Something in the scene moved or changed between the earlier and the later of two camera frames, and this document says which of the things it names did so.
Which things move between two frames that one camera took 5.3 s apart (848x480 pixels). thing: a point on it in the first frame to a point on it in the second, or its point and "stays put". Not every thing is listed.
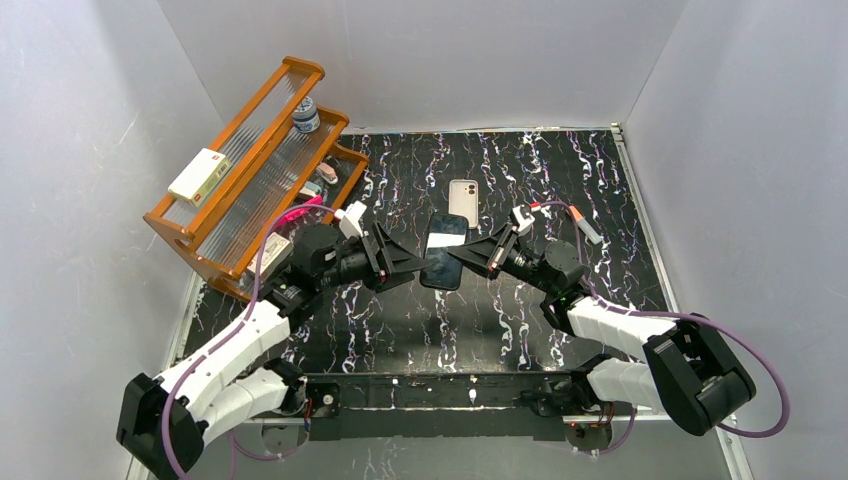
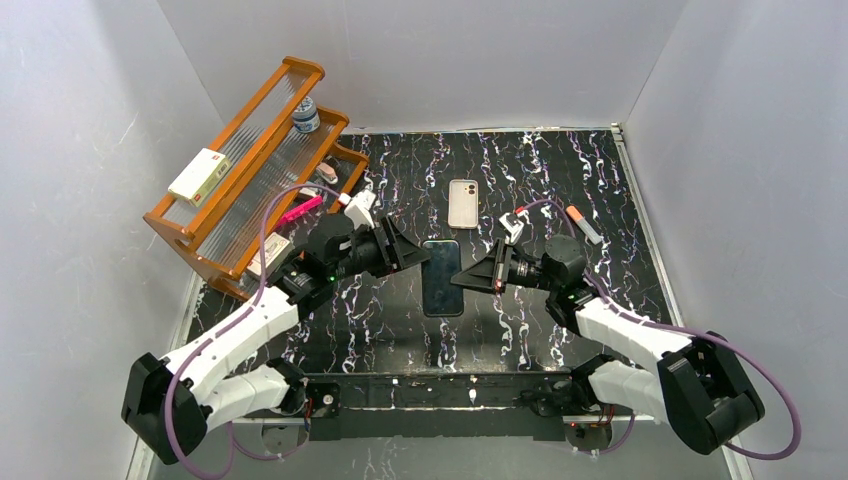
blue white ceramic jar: (305, 116) stays put
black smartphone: (446, 231) to (441, 297)
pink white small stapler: (327, 173) stays put
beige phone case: (463, 199) stays put
